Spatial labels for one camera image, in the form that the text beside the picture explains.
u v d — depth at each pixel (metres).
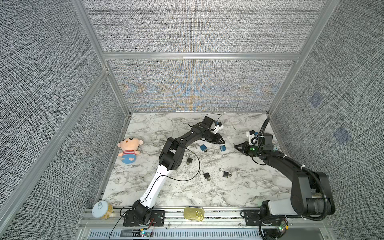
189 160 0.93
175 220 0.74
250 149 0.78
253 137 0.82
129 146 0.92
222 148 0.98
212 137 0.90
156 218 0.73
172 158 0.64
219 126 0.95
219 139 0.96
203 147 1.00
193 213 0.72
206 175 0.88
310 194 0.45
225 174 0.88
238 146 0.86
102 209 0.72
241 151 0.79
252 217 0.73
